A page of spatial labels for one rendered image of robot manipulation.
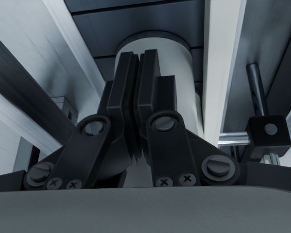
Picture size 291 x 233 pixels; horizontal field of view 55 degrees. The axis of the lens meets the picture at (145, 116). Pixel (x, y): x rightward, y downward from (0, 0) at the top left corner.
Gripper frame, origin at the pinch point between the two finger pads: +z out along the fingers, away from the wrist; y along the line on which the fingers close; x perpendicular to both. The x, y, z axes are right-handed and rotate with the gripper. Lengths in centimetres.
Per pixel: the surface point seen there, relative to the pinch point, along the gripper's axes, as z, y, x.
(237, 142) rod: 7.6, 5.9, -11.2
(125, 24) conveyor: 6.4, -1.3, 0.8
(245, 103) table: 17.7, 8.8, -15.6
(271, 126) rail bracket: 7.7, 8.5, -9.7
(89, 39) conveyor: 6.7, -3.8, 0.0
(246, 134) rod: 8.1, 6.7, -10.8
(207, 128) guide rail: 5.7, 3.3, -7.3
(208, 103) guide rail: 4.4, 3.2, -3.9
